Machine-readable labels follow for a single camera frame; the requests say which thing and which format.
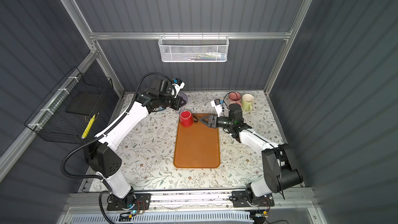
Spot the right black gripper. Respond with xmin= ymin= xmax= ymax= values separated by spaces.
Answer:
xmin=200 ymin=114 xmax=234 ymax=130

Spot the purple mug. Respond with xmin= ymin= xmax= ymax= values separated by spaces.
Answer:
xmin=178 ymin=92 xmax=188 ymax=113

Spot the red mug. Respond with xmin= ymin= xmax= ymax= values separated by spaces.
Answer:
xmin=179 ymin=110 xmax=198 ymax=128

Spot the pink patterned mug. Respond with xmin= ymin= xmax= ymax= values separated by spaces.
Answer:
xmin=227 ymin=92 xmax=241 ymax=106

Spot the light green mug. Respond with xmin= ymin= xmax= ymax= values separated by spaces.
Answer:
xmin=241 ymin=94 xmax=255 ymax=111

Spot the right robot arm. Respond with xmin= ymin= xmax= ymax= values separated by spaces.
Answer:
xmin=199 ymin=99 xmax=303 ymax=199

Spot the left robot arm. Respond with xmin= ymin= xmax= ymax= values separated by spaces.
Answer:
xmin=89 ymin=78 xmax=185 ymax=199

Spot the orange plastic tray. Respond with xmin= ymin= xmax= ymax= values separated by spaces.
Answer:
xmin=174 ymin=114 xmax=221 ymax=169

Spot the yellow marker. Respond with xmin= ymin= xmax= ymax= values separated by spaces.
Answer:
xmin=81 ymin=115 xmax=96 ymax=139

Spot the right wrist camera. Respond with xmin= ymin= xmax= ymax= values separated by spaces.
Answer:
xmin=210 ymin=99 xmax=224 ymax=117

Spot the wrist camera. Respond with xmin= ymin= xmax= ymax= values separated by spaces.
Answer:
xmin=210 ymin=99 xmax=224 ymax=117
xmin=172 ymin=78 xmax=185 ymax=98

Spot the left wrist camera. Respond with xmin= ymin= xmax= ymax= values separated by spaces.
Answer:
xmin=172 ymin=78 xmax=185 ymax=98

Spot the black corrugated cable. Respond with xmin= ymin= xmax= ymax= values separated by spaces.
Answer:
xmin=60 ymin=72 xmax=173 ymax=224

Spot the white wire mesh basket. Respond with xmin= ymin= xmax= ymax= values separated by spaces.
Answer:
xmin=158 ymin=36 xmax=230 ymax=63

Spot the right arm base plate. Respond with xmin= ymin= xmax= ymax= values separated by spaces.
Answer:
xmin=229 ymin=190 xmax=275 ymax=208

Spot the black wire basket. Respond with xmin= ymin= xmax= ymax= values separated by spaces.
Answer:
xmin=24 ymin=63 xmax=119 ymax=144

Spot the white slotted cable duct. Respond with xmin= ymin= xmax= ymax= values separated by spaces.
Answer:
xmin=69 ymin=211 xmax=254 ymax=224

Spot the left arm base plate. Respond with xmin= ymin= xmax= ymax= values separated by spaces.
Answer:
xmin=107 ymin=194 xmax=152 ymax=211

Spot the aluminium rail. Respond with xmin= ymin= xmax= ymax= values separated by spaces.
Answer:
xmin=64 ymin=187 xmax=317 ymax=211

